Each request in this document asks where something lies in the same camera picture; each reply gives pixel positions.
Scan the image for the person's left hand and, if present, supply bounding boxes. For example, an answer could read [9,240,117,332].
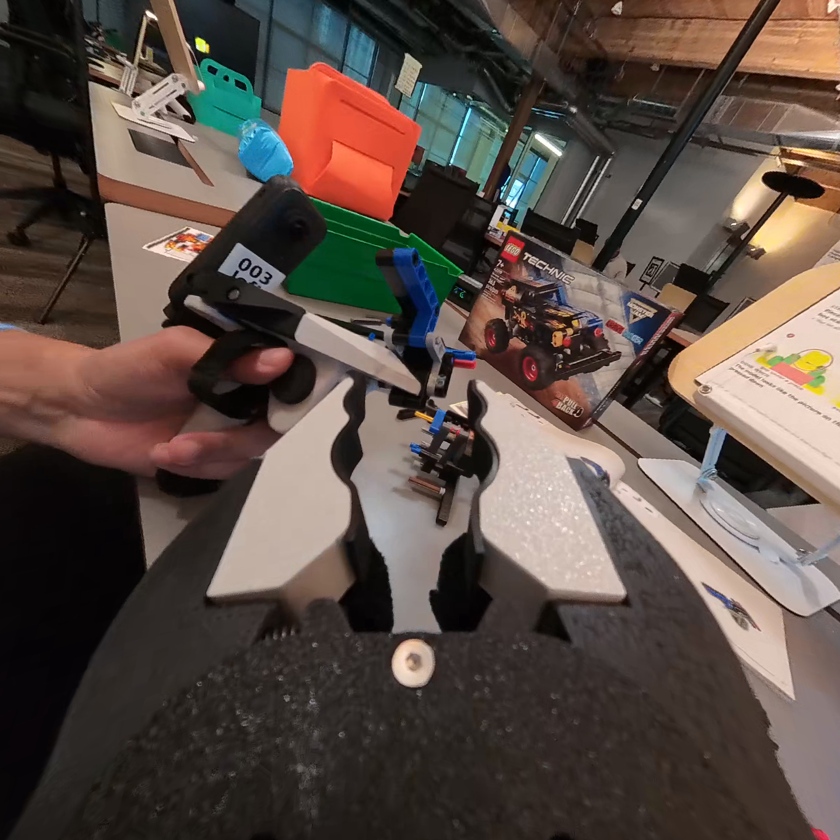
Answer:
[66,325,296,480]

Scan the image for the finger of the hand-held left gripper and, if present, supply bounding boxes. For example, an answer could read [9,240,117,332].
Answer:
[294,311,426,400]

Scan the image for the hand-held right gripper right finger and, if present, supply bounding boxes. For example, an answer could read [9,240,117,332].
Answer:
[467,379,627,624]

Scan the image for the blue plastic bag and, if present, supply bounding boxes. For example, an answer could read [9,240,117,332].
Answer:
[238,118,295,183]

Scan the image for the small blue black lego assembly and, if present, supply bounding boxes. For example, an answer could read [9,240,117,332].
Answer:
[375,248,478,411]

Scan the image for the colourful printed card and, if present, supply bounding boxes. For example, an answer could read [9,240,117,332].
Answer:
[142,226,219,264]

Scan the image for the black office chair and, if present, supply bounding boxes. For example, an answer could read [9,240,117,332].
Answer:
[0,0,107,326]

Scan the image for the black lego chassis flame print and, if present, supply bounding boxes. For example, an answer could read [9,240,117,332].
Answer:
[395,400,492,527]

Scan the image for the lego instruction booklet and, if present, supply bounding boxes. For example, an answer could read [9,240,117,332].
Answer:
[696,292,840,452]

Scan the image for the green plastic bin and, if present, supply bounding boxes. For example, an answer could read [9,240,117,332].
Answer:
[283,197,464,316]

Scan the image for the white folding stand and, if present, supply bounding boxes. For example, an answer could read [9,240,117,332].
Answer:
[112,72,206,143]

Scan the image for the lego set box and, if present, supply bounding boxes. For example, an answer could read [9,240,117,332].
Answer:
[458,230,685,433]

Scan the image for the orange box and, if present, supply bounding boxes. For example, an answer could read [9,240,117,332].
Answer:
[277,62,424,223]

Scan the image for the teal plastic basket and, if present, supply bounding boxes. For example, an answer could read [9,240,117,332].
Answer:
[187,58,263,137]

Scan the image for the black slanted pole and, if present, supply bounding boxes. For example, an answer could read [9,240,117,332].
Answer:
[591,0,783,271]

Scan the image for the wooden book stand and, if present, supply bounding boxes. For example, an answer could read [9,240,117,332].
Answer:
[638,262,840,618]

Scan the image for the small black device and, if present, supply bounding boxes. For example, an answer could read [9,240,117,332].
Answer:
[446,276,488,311]

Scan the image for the white printed paper sheet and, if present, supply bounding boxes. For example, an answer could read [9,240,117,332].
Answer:
[571,433,798,701]

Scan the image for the black trousers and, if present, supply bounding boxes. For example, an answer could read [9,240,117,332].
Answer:
[0,446,147,818]

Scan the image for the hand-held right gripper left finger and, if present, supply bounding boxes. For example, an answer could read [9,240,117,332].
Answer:
[206,377,368,621]

